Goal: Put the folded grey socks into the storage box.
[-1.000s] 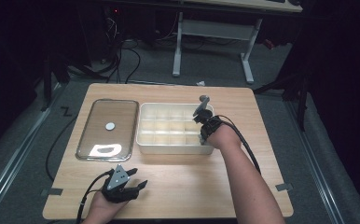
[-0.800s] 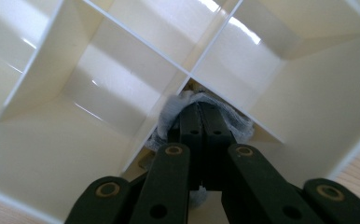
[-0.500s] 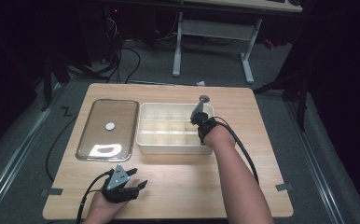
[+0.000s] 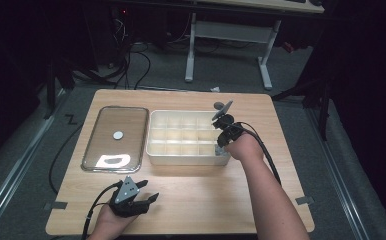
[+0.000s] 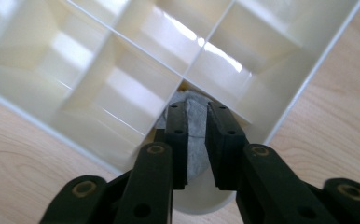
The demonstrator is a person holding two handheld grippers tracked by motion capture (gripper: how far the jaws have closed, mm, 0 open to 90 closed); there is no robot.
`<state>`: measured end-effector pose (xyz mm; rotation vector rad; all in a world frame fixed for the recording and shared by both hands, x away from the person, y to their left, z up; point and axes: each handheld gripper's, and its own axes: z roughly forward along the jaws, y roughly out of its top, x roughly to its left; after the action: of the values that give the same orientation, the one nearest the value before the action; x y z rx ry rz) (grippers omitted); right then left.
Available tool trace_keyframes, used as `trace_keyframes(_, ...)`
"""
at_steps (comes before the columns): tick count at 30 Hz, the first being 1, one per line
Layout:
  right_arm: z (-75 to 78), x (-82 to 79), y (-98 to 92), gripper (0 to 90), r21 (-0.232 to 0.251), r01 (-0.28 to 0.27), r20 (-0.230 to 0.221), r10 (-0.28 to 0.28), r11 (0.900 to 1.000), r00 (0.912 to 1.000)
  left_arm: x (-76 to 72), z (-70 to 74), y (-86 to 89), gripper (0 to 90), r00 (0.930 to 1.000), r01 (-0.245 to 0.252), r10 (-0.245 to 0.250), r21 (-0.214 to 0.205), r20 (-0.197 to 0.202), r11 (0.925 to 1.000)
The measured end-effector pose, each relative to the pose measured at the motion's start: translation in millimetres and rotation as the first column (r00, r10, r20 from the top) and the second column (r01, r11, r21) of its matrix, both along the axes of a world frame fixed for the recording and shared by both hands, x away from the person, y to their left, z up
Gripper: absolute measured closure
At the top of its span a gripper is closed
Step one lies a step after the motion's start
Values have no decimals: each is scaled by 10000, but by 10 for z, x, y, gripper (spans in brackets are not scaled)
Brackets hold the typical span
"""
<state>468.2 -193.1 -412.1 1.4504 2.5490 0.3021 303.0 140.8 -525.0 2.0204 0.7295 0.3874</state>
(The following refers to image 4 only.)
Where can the person's right hand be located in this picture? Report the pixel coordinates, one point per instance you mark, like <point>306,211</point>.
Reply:
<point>246,146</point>

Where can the transparent plastic lid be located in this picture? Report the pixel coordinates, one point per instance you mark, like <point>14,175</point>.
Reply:
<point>116,140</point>

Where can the white paper scrap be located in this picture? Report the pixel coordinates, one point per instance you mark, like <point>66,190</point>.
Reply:
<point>215,89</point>

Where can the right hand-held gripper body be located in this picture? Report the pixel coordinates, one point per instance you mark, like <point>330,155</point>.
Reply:
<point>228,128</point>

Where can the person's left hand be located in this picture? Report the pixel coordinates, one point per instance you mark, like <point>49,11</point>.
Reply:
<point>111,223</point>

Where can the grey ankle sock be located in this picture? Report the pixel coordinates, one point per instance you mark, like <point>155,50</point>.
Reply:
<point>219,151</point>

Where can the metal floor rail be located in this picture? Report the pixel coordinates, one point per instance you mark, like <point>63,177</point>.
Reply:
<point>14,166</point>
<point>337,176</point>

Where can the white frame desk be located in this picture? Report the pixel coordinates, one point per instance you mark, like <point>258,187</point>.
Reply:
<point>234,33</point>

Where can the white divided storage box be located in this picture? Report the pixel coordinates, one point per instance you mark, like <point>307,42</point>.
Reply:
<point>184,136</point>

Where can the grey tape piece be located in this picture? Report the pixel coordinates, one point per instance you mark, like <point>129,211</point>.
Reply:
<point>56,205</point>
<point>304,200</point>

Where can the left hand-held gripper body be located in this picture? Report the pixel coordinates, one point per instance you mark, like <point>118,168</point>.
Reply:
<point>127,196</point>

